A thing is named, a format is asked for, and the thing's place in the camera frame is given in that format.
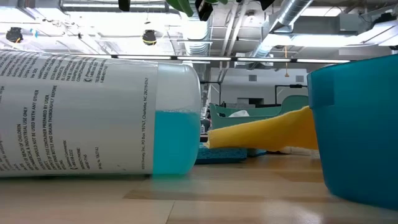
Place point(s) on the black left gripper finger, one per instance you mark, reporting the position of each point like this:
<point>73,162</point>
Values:
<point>203,9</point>

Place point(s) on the green cloth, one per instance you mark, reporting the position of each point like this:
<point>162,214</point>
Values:
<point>180,6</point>

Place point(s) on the white plastic bag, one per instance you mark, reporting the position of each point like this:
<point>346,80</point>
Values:
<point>238,114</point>

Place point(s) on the yellow cloth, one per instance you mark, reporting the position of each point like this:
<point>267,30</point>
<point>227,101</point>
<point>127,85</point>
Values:
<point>264,133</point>

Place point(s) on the blue sponge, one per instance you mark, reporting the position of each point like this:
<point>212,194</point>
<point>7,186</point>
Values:
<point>220,155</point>

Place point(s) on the long ceiling light strip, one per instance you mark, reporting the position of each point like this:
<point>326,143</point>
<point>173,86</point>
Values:
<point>202,58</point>

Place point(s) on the black yellow ceiling reel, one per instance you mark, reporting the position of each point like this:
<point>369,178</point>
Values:
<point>149,37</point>
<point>14,34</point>

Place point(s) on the white lotion bottle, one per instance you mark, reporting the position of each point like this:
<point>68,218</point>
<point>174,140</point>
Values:
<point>298,151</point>

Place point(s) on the dark teal plastic tray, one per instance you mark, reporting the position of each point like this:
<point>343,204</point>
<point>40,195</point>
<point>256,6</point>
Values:
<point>357,130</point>

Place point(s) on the blue liquid spray bottle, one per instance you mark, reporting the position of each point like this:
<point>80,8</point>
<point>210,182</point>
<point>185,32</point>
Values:
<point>77,118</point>

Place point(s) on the smooth silver ceiling duct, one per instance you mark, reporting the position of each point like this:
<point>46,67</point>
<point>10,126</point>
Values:
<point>292,12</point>

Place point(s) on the ribbed silver ceiling duct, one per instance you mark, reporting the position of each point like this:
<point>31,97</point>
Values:
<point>197,46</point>

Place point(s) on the black background workstation frame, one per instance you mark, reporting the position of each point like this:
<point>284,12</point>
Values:
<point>211,82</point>
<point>295,86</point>

